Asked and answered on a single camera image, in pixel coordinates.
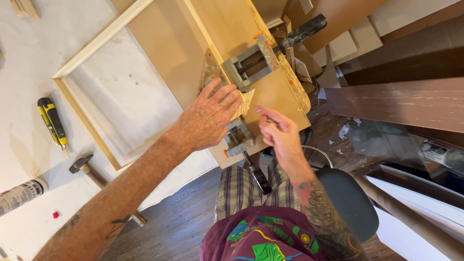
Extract long cardboard tube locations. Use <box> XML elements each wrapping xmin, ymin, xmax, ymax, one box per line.
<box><xmin>349</xmin><ymin>172</ymin><xmax>464</xmax><ymax>261</ymax></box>

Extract pale wooden frame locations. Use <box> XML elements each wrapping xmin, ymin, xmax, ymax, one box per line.
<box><xmin>52</xmin><ymin>0</ymin><xmax>254</xmax><ymax>172</ymax></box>

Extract grey metal corner clamp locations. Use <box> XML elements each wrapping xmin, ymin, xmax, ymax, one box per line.
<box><xmin>197</xmin><ymin>14</ymin><xmax>328</xmax><ymax>196</ymax></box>

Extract white glue tube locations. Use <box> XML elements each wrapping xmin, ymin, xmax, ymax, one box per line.
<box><xmin>0</xmin><ymin>177</ymin><xmax>49</xmax><ymax>218</ymax></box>

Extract maroon printed shirt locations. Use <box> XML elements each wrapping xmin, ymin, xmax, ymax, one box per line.
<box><xmin>199</xmin><ymin>205</ymin><xmax>327</xmax><ymax>261</ymax></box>

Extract hammer with wooden handle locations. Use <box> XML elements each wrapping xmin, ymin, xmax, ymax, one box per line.
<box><xmin>68</xmin><ymin>154</ymin><xmax>148</xmax><ymax>227</ymax></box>

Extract yellow black utility knife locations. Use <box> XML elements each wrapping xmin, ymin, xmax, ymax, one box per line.
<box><xmin>37</xmin><ymin>97</ymin><xmax>72</xmax><ymax>157</ymax></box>

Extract plaid shorts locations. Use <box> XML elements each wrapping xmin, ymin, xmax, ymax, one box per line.
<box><xmin>214</xmin><ymin>159</ymin><xmax>306</xmax><ymax>222</ymax></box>

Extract person's left hand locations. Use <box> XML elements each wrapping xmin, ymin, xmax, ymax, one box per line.
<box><xmin>170</xmin><ymin>78</ymin><xmax>243</xmax><ymax>153</ymax></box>

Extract person's right hand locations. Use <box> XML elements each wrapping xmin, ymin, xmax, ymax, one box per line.
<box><xmin>254</xmin><ymin>105</ymin><xmax>308</xmax><ymax>179</ymax></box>

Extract small pale wood wedge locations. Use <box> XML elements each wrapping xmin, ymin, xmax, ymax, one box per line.
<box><xmin>228</xmin><ymin>88</ymin><xmax>256</xmax><ymax>122</ymax></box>

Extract brown fibreboard panel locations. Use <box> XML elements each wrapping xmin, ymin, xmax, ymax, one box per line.
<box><xmin>110</xmin><ymin>0</ymin><xmax>312</xmax><ymax>170</ymax></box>

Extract clear plastic wrapped bundle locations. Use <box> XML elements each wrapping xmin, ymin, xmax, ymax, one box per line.
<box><xmin>345</xmin><ymin>119</ymin><xmax>464</xmax><ymax>175</ymax></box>

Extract white table cover sheet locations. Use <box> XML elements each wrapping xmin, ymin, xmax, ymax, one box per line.
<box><xmin>0</xmin><ymin>0</ymin><xmax>219</xmax><ymax>261</ymax></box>

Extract dark brown wood plank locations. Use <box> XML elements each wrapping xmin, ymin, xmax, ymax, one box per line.
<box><xmin>324</xmin><ymin>76</ymin><xmax>464</xmax><ymax>134</ymax></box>

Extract pale wood offcuts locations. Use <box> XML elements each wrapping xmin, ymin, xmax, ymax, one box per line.
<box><xmin>9</xmin><ymin>0</ymin><xmax>41</xmax><ymax>21</ymax></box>

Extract white panel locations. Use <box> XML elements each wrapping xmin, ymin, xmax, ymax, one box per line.
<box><xmin>365</xmin><ymin>164</ymin><xmax>464</xmax><ymax>261</ymax></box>

